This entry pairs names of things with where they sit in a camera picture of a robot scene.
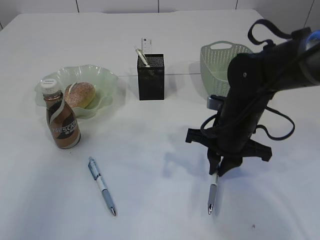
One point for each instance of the clear plastic ruler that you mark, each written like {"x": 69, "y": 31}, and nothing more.
{"x": 146, "y": 45}

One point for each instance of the green plastic basket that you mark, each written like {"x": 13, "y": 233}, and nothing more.
{"x": 214, "y": 61}

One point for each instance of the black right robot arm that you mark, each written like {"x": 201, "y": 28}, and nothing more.
{"x": 254, "y": 78}

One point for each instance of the black mesh pen holder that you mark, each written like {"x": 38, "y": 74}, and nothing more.
{"x": 151, "y": 80}

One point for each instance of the grey clear pen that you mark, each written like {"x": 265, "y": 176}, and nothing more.
{"x": 213, "y": 191}

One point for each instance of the blue white pen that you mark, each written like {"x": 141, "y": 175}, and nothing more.
{"x": 96, "y": 174}

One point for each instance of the brown Nescafe coffee bottle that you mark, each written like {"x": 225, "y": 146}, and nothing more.
{"x": 60, "y": 118}

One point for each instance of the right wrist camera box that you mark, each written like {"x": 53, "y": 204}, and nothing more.
{"x": 215, "y": 102}

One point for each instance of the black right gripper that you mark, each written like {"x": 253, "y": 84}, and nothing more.
{"x": 227, "y": 148}

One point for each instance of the green wavy glass plate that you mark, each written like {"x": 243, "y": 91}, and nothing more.
{"x": 104, "y": 81}

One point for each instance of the beige white pen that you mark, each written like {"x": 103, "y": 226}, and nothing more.
{"x": 142, "y": 57}

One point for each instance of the sugar coated bread roll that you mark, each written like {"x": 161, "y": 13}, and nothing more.
{"x": 79, "y": 94}

